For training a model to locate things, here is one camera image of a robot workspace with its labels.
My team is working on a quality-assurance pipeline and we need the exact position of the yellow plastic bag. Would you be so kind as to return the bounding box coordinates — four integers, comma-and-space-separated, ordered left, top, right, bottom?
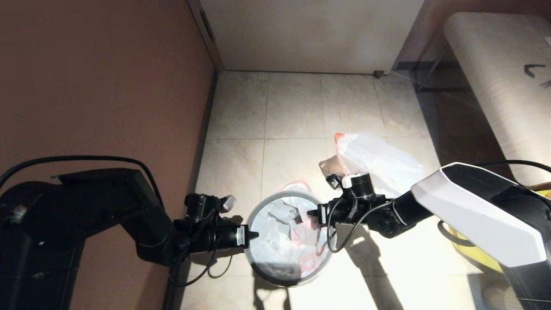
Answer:
448, 226, 504, 274

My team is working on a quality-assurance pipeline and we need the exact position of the white red-printed trash bag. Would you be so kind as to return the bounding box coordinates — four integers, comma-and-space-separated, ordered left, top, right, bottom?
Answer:
334, 132, 427, 198

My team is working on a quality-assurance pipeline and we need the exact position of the dark metal bench frame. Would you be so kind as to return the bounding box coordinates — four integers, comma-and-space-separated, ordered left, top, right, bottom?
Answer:
393, 41, 472, 92

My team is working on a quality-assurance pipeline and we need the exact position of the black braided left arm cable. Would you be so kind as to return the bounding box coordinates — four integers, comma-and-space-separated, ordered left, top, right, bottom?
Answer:
168, 209, 235, 288

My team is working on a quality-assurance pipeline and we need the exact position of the beige striped cushion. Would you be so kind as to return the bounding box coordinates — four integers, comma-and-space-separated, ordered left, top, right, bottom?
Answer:
482, 282, 517, 310

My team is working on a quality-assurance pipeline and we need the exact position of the white red-printed plastic bag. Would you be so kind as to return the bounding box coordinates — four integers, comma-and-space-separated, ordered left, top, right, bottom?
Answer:
249, 181, 334, 282

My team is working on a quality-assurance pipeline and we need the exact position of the grey bin rim ring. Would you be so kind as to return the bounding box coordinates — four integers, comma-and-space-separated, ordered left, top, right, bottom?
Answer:
244, 191, 336, 287

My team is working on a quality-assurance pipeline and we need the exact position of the black looped cable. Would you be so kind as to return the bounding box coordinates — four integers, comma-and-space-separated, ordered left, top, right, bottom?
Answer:
438, 220, 476, 248

